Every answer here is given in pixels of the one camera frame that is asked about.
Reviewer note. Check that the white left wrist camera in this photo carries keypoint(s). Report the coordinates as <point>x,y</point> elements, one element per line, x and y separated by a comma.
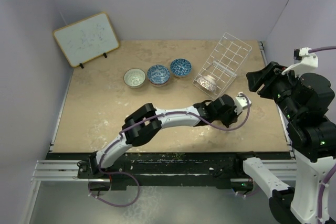
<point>242,102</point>

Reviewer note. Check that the blue floral pattern bowl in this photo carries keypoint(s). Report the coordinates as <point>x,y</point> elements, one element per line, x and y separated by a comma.
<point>158,74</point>

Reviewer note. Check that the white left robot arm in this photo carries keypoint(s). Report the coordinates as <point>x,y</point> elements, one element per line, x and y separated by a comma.
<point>142,125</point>

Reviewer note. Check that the white wire dish rack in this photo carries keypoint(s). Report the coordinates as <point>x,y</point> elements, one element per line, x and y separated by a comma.
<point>224,63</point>

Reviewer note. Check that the small whiteboard yellow frame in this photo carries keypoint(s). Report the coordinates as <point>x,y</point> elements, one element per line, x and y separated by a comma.
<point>86,39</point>

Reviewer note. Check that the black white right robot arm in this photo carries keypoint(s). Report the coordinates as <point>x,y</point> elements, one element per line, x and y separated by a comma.
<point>304,100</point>

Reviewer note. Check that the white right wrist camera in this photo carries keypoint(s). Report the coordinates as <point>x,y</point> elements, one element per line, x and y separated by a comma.
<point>305,61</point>

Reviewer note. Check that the red rimmed bowl underneath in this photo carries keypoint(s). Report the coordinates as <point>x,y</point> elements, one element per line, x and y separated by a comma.
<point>158,84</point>

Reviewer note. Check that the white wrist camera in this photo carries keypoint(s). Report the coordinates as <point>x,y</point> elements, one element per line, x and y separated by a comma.
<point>305,61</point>
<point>242,102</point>

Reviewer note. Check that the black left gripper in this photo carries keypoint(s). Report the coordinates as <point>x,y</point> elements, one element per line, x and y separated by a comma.
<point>233,118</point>

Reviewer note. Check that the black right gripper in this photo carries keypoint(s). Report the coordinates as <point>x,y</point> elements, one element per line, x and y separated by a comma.
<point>273,73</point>

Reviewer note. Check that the white bowl maroon pattern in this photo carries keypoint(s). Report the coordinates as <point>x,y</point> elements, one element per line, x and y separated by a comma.
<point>208,82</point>

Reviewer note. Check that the blue triangle pattern bowl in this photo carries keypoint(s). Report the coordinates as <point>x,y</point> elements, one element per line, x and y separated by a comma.
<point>180,67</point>

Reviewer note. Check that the white bowl green pattern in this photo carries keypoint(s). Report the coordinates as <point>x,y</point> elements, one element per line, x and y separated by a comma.
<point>134,78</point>

